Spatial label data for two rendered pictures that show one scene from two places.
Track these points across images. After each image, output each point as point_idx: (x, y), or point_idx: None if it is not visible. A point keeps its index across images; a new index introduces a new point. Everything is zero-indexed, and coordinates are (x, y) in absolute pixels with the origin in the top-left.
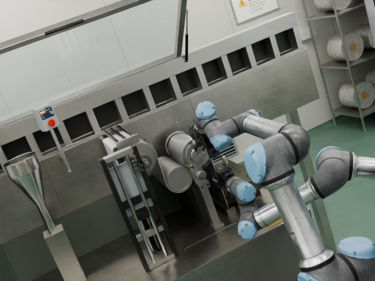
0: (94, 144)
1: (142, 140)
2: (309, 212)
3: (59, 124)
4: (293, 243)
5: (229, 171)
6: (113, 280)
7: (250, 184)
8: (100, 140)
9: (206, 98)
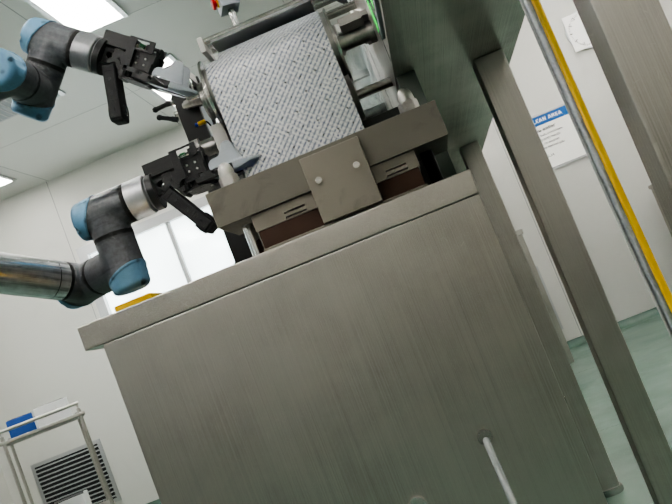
0: None
1: (250, 41)
2: (80, 336)
3: (221, 5)
4: None
5: (158, 160)
6: None
7: (77, 205)
8: (357, 9)
9: None
